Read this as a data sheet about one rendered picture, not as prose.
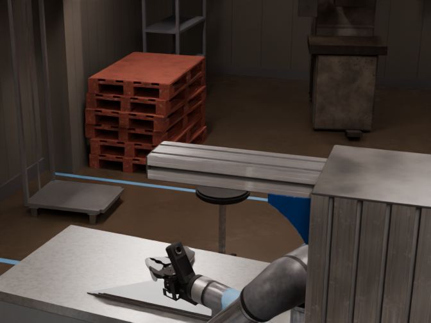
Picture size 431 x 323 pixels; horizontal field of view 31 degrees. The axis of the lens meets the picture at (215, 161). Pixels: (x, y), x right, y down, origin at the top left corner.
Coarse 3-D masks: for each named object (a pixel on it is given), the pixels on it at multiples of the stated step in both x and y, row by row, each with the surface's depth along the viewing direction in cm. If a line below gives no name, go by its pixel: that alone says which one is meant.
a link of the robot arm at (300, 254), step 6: (300, 246) 188; (306, 246) 184; (294, 252) 181; (300, 252) 181; (306, 252) 181; (294, 258) 178; (300, 258) 178; (306, 258) 179; (306, 264) 177; (306, 270) 176; (300, 306) 183; (294, 312) 186; (300, 312) 185; (294, 318) 187; (300, 318) 186
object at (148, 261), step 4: (148, 260) 224; (152, 260) 224; (148, 264) 223; (152, 264) 222; (156, 264) 222; (160, 264) 222; (148, 268) 223; (156, 268) 220; (160, 268) 220; (152, 276) 225; (156, 280) 224
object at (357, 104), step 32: (320, 0) 810; (352, 0) 767; (320, 32) 819; (352, 32) 817; (320, 64) 783; (352, 64) 780; (320, 96) 794; (352, 96) 792; (320, 128) 808; (352, 128) 803
